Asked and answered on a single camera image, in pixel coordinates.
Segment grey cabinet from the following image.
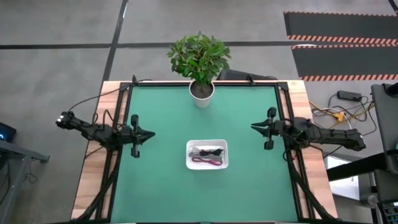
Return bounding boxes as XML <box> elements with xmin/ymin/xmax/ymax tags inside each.
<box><xmin>370</xmin><ymin>82</ymin><xmax>398</xmax><ymax>175</ymax></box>

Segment black and pink cables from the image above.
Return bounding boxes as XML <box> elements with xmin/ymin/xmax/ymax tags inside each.
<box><xmin>188</xmin><ymin>145</ymin><xmax>224</xmax><ymax>162</ymax></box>

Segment black floor mat striped edge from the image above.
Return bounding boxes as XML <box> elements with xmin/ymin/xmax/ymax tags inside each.
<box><xmin>291</xmin><ymin>45</ymin><xmax>398</xmax><ymax>82</ymax></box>
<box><xmin>283</xmin><ymin>11</ymin><xmax>398</xmax><ymax>45</ymax></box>

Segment white ribbed plant pot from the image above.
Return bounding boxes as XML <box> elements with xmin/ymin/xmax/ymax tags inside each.
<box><xmin>188</xmin><ymin>79</ymin><xmax>216</xmax><ymax>109</ymax></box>

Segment grey desk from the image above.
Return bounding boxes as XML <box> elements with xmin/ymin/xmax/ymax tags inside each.
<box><xmin>0</xmin><ymin>138</ymin><xmax>51</xmax><ymax>224</ymax></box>

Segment green table mat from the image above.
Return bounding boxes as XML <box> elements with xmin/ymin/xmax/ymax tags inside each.
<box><xmin>110</xmin><ymin>85</ymin><xmax>299</xmax><ymax>223</ymax></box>

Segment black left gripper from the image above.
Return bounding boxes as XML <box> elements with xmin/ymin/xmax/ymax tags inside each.
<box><xmin>119</xmin><ymin>114</ymin><xmax>156</xmax><ymax>159</ymax></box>

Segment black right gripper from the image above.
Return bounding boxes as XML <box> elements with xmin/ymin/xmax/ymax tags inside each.
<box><xmin>251</xmin><ymin>106</ymin><xmax>287</xmax><ymax>151</ymax></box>

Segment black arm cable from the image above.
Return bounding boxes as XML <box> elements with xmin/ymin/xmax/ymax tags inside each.
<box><xmin>67</xmin><ymin>75</ymin><xmax>138</xmax><ymax>126</ymax></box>

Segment white floor sheet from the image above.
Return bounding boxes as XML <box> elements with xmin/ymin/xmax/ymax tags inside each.
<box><xmin>326</xmin><ymin>155</ymin><xmax>362</xmax><ymax>201</ymax></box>

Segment black table frame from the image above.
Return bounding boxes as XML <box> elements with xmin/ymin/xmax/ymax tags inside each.
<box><xmin>73</xmin><ymin>80</ymin><xmax>340</xmax><ymax>223</ymax></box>

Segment green leafy potted tree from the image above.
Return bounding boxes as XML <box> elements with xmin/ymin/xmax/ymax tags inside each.
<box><xmin>166</xmin><ymin>30</ymin><xmax>233</xmax><ymax>85</ymax></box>

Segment black metal beam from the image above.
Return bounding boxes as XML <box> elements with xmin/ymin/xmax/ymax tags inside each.
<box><xmin>326</xmin><ymin>152</ymin><xmax>388</xmax><ymax>182</ymax></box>

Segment black power strip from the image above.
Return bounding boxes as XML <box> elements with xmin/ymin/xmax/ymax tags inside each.
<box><xmin>336</xmin><ymin>90</ymin><xmax>363</xmax><ymax>102</ymax></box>

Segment pink USB-C cable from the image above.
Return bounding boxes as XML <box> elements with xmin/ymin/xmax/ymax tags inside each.
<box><xmin>191</xmin><ymin>156</ymin><xmax>224</xmax><ymax>167</ymax></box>

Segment white rectangular tray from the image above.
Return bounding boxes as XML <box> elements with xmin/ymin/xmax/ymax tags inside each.
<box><xmin>185</xmin><ymin>139</ymin><xmax>229</xmax><ymax>171</ymax></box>

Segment black USB-C cable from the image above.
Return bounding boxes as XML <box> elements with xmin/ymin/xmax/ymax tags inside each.
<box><xmin>198</xmin><ymin>148</ymin><xmax>225</xmax><ymax>157</ymax></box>

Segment black case behind table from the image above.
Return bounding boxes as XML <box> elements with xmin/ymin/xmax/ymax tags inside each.
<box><xmin>216</xmin><ymin>68</ymin><xmax>279</xmax><ymax>82</ymax></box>

